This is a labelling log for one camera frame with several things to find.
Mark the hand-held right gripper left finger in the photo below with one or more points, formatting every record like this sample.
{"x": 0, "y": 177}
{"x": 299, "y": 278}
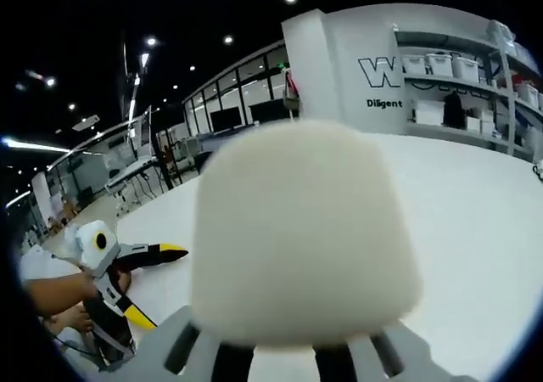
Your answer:
{"x": 157, "y": 356}

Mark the row of white storage bins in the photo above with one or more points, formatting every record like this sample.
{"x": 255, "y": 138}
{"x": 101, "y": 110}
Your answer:
{"x": 439, "y": 64}

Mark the grey desk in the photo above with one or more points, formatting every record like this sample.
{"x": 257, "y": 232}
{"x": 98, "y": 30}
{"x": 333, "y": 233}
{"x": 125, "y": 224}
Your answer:
{"x": 127, "y": 172}

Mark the black monitor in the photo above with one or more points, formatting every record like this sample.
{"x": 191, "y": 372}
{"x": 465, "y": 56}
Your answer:
{"x": 225, "y": 119}
{"x": 266, "y": 112}

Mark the grey metal storage shelf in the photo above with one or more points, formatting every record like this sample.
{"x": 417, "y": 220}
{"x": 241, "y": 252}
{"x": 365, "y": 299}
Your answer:
{"x": 507, "y": 102}

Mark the white plastic food tongs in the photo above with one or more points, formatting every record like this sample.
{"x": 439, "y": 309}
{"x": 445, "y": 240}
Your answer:
{"x": 305, "y": 229}

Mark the person's left hand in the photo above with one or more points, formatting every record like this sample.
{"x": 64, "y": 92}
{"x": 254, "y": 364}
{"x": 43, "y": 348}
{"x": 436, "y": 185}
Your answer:
{"x": 122, "y": 279}

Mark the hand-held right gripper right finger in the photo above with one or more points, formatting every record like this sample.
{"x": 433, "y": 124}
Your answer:
{"x": 420, "y": 361}

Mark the black light stand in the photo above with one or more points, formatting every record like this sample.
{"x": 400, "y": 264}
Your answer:
{"x": 163, "y": 161}

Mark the black bag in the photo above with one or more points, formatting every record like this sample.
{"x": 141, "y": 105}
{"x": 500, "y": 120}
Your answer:
{"x": 455, "y": 109}

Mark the large tilted display screen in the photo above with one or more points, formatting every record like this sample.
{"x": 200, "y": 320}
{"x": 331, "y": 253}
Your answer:
{"x": 144, "y": 133}

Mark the small white green device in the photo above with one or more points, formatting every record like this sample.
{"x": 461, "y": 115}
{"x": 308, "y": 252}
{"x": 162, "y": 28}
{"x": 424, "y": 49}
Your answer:
{"x": 539, "y": 170}

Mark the stand with hanging bags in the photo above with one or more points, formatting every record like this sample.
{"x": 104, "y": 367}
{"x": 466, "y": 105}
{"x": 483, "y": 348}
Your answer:
{"x": 292, "y": 91}

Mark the white cardboard box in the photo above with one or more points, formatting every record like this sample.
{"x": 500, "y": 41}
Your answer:
{"x": 428, "y": 112}

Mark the ceiling air vent panel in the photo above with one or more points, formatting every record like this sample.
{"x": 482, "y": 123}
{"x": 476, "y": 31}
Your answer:
{"x": 87, "y": 122}

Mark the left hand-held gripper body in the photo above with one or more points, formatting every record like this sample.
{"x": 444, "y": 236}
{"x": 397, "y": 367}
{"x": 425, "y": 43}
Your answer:
{"x": 87, "y": 246}

